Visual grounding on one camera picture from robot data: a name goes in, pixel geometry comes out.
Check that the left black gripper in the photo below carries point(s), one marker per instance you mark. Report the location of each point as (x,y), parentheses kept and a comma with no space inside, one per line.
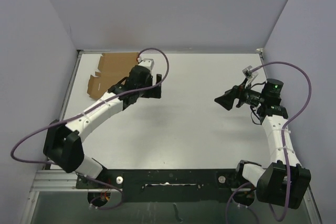
(153,92)

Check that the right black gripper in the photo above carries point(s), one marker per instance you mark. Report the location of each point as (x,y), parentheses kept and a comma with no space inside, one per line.
(227,100)

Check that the brown cardboard box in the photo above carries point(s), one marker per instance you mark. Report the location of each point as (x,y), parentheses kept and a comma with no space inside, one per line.
(112,67)

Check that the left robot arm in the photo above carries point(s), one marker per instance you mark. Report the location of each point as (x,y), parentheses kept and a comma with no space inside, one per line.
(63,144)

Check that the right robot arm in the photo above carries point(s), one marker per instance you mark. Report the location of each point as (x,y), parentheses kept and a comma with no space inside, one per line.
(284,182)

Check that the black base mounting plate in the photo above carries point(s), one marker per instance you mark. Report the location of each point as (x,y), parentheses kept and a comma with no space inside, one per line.
(165,185)

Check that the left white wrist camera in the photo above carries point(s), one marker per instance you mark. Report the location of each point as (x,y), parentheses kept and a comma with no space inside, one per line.
(148,63)

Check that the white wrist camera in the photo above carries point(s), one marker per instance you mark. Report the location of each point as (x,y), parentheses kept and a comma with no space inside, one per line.
(148,63)
(249,76)

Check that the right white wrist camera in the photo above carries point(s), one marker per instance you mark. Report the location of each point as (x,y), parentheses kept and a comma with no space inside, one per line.
(249,76)

